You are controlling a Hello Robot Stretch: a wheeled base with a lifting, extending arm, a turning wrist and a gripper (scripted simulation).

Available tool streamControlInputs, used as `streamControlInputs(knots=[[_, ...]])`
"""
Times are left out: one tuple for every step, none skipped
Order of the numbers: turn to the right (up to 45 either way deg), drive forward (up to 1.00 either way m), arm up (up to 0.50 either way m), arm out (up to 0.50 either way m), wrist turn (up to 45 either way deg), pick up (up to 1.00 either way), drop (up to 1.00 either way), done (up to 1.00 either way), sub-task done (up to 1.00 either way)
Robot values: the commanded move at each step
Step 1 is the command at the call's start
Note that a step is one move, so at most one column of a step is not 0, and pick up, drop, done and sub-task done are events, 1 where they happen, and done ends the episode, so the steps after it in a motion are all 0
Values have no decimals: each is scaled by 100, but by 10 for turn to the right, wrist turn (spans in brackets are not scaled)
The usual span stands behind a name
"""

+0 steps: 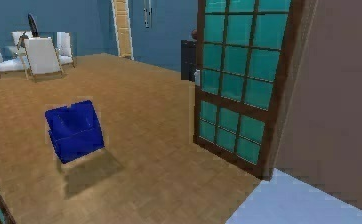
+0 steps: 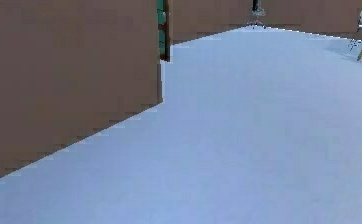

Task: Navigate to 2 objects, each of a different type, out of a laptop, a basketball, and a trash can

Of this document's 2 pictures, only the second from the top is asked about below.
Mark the black floor lamp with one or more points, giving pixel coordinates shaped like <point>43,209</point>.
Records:
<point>256,10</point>

